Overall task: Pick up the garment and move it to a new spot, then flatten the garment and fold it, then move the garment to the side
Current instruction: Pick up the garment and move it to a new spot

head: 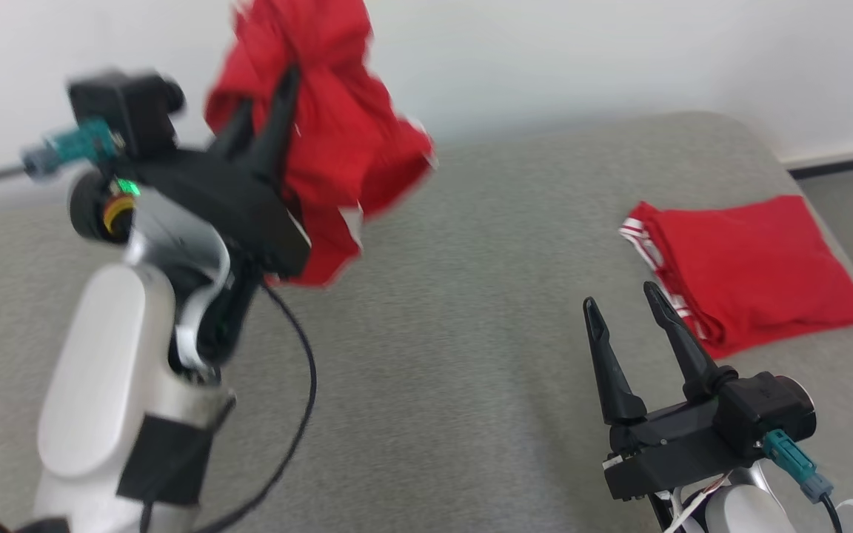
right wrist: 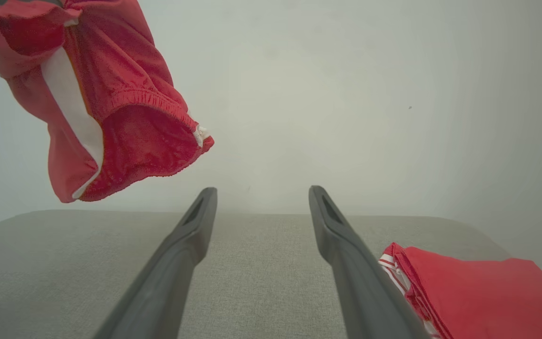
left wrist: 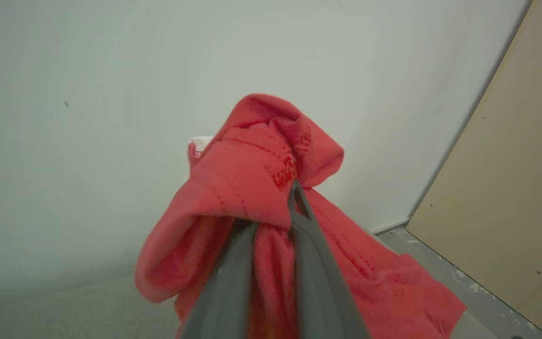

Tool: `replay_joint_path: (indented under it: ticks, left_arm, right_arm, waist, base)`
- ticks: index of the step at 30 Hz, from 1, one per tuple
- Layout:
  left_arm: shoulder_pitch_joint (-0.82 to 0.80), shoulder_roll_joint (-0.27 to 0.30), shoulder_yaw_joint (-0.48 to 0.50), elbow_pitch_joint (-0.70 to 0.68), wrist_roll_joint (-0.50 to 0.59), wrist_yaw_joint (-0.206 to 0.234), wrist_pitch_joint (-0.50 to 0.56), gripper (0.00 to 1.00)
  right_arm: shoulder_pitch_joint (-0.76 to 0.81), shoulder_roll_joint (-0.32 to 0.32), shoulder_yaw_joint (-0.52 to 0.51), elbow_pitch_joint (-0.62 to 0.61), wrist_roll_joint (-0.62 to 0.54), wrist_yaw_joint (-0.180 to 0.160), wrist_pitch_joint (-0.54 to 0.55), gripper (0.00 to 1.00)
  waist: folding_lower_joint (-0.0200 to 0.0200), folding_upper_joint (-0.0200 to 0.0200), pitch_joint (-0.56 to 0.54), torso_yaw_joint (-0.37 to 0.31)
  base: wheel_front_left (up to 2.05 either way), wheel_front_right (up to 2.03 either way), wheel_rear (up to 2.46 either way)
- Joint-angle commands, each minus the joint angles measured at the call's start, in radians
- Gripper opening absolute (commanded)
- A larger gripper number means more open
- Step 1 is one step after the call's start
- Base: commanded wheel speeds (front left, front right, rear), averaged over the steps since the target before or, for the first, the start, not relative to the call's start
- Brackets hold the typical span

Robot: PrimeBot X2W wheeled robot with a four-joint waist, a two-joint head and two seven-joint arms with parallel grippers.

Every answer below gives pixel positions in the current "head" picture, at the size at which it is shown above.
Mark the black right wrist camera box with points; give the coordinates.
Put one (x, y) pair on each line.
(763, 407)

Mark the teal right camera connector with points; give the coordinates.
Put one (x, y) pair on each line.
(793, 459)

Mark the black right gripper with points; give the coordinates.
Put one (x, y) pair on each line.
(671, 451)

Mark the wall baseboard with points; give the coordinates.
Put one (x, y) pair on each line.
(841, 161)

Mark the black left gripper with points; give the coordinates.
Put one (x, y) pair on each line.
(226, 207)

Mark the red garment with white band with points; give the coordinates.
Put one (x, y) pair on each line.
(345, 141)

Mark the teal camera connector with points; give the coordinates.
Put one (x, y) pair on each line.
(82, 144)
(793, 459)

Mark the red white basketball jersey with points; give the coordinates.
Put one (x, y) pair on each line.
(752, 266)

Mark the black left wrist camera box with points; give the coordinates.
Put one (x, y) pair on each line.
(126, 107)

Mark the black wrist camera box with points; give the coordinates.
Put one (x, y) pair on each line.
(126, 107)
(763, 407)

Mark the teal left camera connector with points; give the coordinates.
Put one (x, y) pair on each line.
(82, 144)

